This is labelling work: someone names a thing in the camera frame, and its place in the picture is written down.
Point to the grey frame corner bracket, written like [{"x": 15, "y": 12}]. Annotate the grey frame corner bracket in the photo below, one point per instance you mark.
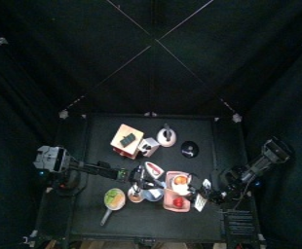
[
  {"x": 237, "y": 117},
  {"x": 63, "y": 114}
]

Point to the orange toy fruit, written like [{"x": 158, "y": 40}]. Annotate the orange toy fruit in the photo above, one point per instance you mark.
[{"x": 181, "y": 179}]

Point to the wooden toy stove box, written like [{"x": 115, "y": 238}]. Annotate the wooden toy stove box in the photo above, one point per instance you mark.
[{"x": 127, "y": 142}]

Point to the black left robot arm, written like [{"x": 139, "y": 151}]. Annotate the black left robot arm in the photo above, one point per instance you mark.
[{"x": 84, "y": 168}]

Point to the white block in bowl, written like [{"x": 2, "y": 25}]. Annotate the white block in bowl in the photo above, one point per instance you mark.
[{"x": 155, "y": 194}]

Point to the black round disc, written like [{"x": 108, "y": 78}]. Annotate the black round disc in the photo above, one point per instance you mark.
[{"x": 189, "y": 149}]

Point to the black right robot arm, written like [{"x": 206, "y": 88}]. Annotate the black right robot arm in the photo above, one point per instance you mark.
[{"x": 253, "y": 168}]

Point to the white printed card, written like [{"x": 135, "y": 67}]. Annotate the white printed card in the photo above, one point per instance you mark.
[{"x": 199, "y": 203}]

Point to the small white dish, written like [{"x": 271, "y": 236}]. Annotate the small white dish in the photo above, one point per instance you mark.
[{"x": 135, "y": 197}]

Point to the black toy grill plate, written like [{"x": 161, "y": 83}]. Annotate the black toy grill plate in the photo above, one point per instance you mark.
[{"x": 127, "y": 140}]

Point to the red toy tomato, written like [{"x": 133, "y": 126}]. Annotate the red toy tomato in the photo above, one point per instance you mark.
[{"x": 178, "y": 202}]

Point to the small white toy appliance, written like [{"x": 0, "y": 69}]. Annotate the small white toy appliance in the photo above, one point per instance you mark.
[{"x": 149, "y": 146}]

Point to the grey frame middle bracket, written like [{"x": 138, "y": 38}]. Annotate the grey frame middle bracket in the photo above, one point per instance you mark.
[{"x": 150, "y": 113}]

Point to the brown toy egg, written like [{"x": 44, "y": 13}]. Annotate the brown toy egg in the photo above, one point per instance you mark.
[{"x": 135, "y": 196}]

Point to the blue bowl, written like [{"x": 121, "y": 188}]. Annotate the blue bowl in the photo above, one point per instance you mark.
[{"x": 154, "y": 195}]

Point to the pink rectangular tray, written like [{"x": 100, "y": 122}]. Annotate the pink rectangular tray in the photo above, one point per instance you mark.
[{"x": 171, "y": 202}]

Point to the white bowl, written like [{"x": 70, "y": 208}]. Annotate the white bowl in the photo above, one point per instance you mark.
[{"x": 181, "y": 188}]

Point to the green toy vegetable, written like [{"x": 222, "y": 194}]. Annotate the green toy vegetable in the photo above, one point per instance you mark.
[{"x": 111, "y": 196}]

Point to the toy frying pan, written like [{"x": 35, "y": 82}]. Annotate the toy frying pan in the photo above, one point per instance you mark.
[{"x": 114, "y": 201}]

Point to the white red toy iron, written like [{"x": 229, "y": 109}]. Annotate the white red toy iron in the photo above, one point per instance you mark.
[{"x": 154, "y": 169}]

